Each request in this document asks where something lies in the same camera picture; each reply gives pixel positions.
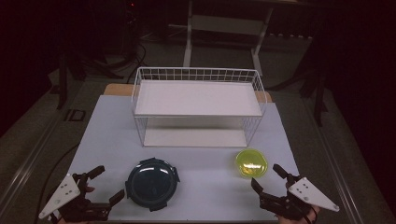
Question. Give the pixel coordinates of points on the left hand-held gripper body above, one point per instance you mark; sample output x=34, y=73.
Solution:
x=63, y=191

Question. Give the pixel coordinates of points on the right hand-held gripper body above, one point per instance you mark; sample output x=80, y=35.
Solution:
x=306, y=191

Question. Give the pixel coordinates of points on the yellow-green translucent bowl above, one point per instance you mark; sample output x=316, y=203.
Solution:
x=251, y=163

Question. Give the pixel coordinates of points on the dark round lidded food container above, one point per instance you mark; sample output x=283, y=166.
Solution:
x=152, y=184

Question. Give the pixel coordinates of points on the person's left hand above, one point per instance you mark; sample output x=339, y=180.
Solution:
x=90, y=188

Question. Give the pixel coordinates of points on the person's right hand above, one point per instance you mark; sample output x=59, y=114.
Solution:
x=299, y=220

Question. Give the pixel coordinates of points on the white table mat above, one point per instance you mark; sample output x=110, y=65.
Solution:
x=205, y=193

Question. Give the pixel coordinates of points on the black floor outlet box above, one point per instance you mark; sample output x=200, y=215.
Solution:
x=75, y=115

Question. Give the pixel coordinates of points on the wooden table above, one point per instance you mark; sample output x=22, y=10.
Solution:
x=118, y=90

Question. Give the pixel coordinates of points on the black stand leg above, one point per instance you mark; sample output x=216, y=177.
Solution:
x=62, y=81
x=318, y=93

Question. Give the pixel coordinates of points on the metal floor rail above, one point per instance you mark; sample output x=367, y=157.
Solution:
x=28, y=165
x=334, y=161

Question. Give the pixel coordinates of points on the white metal stand frame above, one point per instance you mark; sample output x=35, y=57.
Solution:
x=224, y=25

